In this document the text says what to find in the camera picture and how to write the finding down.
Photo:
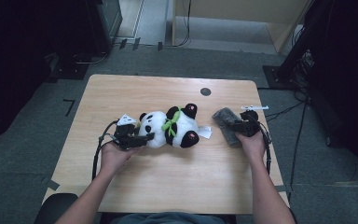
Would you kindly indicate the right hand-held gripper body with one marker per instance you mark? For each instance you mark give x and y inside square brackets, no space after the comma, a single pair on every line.
[251,124]

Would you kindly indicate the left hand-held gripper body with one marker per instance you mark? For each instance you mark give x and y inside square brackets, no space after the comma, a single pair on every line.
[126,137]

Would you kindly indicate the grey fluffy cloth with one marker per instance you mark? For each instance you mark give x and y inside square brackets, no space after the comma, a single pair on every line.
[225,116]

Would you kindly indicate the panda plush toy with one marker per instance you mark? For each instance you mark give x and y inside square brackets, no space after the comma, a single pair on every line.
[185,127]

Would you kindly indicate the person's right hand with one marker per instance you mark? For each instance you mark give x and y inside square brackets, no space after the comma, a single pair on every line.
[254,146]

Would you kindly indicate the person's left hand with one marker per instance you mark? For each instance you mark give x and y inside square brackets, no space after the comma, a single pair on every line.
[115,157]

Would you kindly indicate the dark round table grommet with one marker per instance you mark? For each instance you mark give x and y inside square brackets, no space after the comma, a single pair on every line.
[205,91]

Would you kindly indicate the black corner tape mark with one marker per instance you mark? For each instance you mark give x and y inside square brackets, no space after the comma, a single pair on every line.
[71,105]

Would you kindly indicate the grey tape strip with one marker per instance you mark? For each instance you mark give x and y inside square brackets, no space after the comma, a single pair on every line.
[51,184]
[282,188]

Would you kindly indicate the black metal stand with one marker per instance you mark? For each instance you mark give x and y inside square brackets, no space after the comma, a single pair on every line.
[292,59]

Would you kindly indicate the person's blue-grey clothing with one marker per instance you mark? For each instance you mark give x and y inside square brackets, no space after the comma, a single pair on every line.
[167,218]

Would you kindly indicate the dark curtain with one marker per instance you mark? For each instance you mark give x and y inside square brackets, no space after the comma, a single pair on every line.
[354,77]
[15,68]

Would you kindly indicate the light wooden cabinet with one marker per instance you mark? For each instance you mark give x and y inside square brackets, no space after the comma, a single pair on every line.
[245,7]

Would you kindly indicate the black floor base plate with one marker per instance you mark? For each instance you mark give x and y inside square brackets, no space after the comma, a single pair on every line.
[70,70]

